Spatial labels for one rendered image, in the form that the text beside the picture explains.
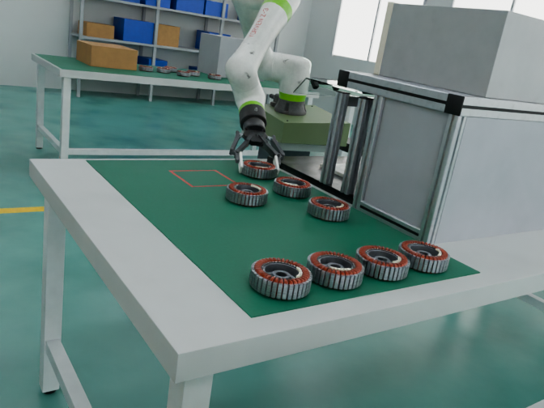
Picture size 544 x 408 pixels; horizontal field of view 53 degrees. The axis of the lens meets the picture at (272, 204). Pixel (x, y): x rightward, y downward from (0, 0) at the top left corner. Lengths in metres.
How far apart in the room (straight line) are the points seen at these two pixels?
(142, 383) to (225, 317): 1.12
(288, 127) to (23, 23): 6.09
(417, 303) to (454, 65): 0.67
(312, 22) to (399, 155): 8.49
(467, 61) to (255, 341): 0.92
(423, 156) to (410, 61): 0.31
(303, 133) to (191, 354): 1.68
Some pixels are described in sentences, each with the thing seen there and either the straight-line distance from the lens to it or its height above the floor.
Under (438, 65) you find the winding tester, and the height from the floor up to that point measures 1.17.
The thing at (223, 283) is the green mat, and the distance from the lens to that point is 0.98.
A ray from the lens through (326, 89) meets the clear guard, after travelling 1.91.
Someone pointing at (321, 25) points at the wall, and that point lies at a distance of 9.66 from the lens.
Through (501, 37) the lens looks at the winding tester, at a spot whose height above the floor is 1.26.
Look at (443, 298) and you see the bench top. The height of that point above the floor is 0.74.
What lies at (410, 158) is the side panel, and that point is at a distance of 1.43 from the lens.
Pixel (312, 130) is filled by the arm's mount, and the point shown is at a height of 0.81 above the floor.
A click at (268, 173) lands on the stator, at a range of 1.68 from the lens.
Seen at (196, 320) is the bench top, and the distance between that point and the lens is 0.87.
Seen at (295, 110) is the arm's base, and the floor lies 0.87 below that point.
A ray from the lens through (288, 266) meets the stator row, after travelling 1.01.
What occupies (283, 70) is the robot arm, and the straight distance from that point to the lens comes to 2.45.
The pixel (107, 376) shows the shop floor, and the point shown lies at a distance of 2.01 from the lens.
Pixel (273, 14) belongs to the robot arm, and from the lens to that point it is 2.06.
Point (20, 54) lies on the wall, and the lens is 8.09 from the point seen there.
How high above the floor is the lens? 1.19
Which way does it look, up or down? 17 degrees down
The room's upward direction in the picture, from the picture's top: 9 degrees clockwise
